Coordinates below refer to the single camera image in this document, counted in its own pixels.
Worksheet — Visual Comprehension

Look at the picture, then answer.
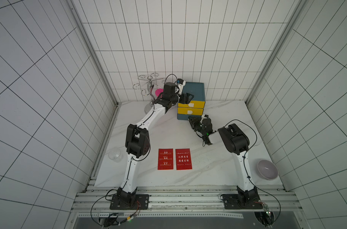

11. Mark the red postcard white text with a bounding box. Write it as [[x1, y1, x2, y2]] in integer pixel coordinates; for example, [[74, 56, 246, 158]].
[[158, 148, 174, 170]]

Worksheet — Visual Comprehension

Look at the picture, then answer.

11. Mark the base black cable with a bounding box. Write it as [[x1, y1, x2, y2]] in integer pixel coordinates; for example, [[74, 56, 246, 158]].
[[90, 188, 141, 227], [223, 119, 282, 227]]

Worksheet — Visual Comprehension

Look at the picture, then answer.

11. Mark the pink plastic goblet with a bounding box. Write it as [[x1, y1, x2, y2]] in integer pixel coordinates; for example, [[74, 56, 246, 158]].
[[155, 88, 164, 96]]

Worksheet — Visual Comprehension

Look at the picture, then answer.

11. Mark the yellow drawer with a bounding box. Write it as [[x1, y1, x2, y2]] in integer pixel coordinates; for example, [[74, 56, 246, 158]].
[[177, 107, 204, 115], [178, 100, 206, 109]]

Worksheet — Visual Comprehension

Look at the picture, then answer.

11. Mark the left base black cable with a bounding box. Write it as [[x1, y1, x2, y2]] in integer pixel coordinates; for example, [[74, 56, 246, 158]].
[[90, 188, 141, 227]]

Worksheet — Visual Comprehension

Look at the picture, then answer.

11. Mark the teal drawer cabinet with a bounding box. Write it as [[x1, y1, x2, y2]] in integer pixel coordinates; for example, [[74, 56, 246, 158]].
[[182, 82, 206, 101]]

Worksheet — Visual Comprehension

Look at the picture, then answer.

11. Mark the silver metal cup stand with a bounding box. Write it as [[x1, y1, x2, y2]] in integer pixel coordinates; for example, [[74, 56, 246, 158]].
[[133, 73, 163, 114]]

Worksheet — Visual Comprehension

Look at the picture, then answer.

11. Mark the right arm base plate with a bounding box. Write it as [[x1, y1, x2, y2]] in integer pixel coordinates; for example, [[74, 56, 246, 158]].
[[220, 194, 263, 210]]

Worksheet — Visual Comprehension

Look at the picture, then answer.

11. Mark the right base black cable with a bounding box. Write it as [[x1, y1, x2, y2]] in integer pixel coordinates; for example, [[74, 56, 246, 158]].
[[223, 119, 282, 227]]

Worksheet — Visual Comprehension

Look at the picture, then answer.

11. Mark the aluminium mounting rail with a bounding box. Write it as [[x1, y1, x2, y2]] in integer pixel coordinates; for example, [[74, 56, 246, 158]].
[[71, 188, 302, 218]]

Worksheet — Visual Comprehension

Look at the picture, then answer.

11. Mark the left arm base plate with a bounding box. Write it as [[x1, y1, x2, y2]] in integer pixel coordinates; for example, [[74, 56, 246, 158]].
[[110, 194, 150, 210]]

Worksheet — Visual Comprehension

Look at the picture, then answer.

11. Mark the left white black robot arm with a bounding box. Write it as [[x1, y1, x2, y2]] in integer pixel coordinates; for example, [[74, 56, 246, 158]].
[[117, 79, 194, 206]]

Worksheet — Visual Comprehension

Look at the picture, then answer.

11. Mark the lilac bowl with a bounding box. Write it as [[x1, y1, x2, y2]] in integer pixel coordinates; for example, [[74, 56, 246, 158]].
[[257, 159, 279, 180]]

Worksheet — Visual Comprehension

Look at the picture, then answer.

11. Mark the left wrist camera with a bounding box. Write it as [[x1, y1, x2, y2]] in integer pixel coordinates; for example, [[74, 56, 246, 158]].
[[177, 79, 186, 94]]

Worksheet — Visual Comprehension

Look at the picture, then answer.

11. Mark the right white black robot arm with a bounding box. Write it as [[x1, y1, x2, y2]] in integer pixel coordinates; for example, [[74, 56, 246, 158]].
[[188, 114, 259, 206]]

